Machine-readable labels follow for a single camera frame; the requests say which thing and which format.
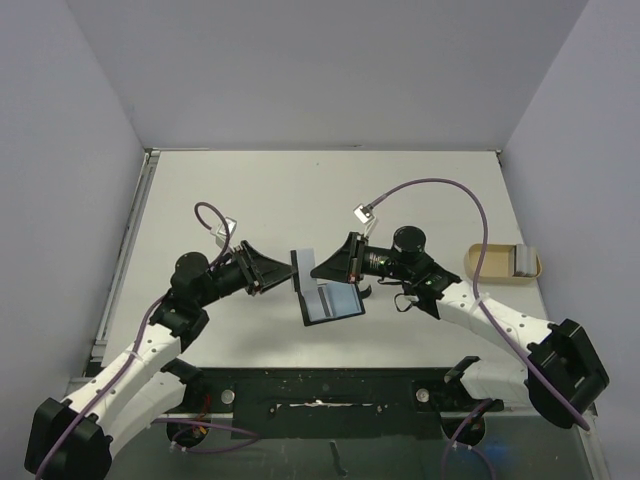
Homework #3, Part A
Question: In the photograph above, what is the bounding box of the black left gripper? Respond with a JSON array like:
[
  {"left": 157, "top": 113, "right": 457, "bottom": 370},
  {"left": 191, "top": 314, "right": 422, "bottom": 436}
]
[{"left": 196, "top": 241, "right": 296, "bottom": 307}]

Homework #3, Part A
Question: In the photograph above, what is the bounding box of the black leather card holder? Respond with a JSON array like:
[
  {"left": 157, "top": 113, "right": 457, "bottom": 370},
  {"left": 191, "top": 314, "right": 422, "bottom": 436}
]
[{"left": 297, "top": 282, "right": 372, "bottom": 327}]

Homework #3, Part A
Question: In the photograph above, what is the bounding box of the white card with black stripe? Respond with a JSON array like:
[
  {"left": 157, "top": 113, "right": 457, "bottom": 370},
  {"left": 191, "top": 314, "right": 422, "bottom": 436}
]
[{"left": 290, "top": 248, "right": 317, "bottom": 293}]

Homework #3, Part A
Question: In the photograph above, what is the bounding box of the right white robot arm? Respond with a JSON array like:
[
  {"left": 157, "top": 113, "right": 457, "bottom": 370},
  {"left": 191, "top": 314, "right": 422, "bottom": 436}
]
[{"left": 311, "top": 226, "right": 609, "bottom": 429}]

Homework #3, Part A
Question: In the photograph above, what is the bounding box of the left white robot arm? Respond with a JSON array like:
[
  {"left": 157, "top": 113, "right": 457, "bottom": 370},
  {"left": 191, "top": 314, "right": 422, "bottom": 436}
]
[{"left": 24, "top": 241, "right": 296, "bottom": 479}]

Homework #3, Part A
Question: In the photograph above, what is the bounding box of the beige card tray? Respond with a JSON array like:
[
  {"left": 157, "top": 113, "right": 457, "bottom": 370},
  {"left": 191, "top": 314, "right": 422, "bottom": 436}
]
[{"left": 478, "top": 243, "right": 542, "bottom": 286}]

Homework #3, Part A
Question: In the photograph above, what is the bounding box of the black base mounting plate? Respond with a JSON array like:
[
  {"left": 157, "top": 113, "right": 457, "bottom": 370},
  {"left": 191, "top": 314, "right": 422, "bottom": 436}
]
[{"left": 158, "top": 357, "right": 481, "bottom": 439}]

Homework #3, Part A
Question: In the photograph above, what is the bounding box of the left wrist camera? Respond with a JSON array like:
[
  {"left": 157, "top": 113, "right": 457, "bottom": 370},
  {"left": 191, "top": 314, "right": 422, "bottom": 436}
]
[{"left": 210, "top": 217, "right": 238, "bottom": 248}]

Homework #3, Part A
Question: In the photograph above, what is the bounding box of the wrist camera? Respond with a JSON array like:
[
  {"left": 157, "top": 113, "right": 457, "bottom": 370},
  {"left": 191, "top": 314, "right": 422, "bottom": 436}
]
[
  {"left": 353, "top": 204, "right": 378, "bottom": 238},
  {"left": 210, "top": 217, "right": 238, "bottom": 248}
]

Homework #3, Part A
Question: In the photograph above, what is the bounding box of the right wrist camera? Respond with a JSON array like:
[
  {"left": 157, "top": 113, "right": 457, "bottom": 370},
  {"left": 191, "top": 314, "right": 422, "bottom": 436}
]
[{"left": 353, "top": 204, "right": 378, "bottom": 238}]

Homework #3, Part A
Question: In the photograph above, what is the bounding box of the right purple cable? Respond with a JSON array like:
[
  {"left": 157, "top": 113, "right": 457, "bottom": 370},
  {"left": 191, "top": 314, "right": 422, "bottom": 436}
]
[{"left": 367, "top": 178, "right": 592, "bottom": 432}]

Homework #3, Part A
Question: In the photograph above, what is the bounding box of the purple cable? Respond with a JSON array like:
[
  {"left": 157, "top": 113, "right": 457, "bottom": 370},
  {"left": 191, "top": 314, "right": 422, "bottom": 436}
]
[
  {"left": 367, "top": 178, "right": 592, "bottom": 432},
  {"left": 34, "top": 202, "right": 261, "bottom": 475}
]

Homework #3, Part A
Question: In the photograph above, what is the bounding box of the left aluminium rail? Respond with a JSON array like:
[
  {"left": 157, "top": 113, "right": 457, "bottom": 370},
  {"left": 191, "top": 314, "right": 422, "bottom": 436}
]
[{"left": 89, "top": 149, "right": 161, "bottom": 363}]

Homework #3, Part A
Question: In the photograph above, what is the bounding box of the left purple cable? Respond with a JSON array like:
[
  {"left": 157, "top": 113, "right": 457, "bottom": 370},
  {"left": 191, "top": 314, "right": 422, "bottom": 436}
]
[{"left": 34, "top": 202, "right": 261, "bottom": 475}]

